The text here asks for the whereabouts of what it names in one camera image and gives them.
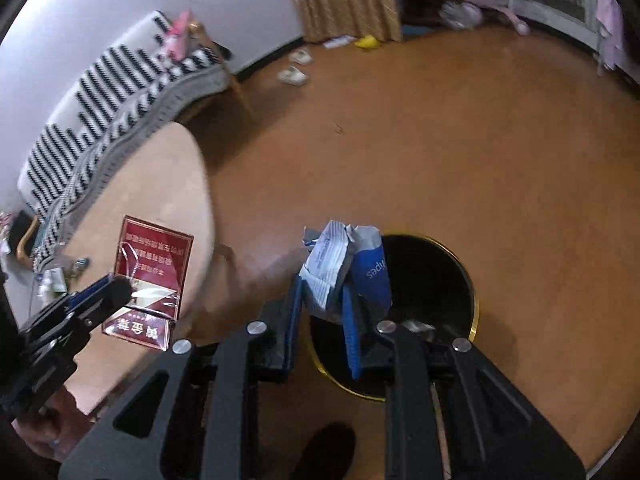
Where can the yellow toy duck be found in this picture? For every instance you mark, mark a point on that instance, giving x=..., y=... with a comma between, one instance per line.
x=367, y=43

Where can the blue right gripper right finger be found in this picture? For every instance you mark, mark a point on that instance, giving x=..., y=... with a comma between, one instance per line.
x=352, y=329

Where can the striped black white sofa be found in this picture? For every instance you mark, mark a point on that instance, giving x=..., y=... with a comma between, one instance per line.
x=129, y=92

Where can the red cigarette carton wrapper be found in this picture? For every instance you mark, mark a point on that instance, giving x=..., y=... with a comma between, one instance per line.
x=154, y=261

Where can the white blue wipes pack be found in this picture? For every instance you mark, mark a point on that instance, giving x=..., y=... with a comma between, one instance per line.
x=339, y=253

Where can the person's left hand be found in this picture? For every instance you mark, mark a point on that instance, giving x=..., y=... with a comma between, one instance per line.
x=55, y=432

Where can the person's black shoe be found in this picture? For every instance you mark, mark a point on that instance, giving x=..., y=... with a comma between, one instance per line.
x=328, y=455

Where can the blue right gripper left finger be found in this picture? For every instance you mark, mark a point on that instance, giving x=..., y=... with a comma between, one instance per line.
x=282, y=317

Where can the black gold-rimmed trash bin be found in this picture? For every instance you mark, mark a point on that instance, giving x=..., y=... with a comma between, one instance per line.
x=429, y=284

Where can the white paper on floor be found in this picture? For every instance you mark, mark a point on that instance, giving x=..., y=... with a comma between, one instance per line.
x=338, y=42

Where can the pink kids tricycle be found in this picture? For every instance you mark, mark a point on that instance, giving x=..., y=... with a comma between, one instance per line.
x=468, y=14

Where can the white slipper far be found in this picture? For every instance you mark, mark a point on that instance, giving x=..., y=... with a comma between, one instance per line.
x=301, y=57

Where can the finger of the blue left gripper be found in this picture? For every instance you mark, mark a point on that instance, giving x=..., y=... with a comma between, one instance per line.
x=92, y=293
x=116, y=295

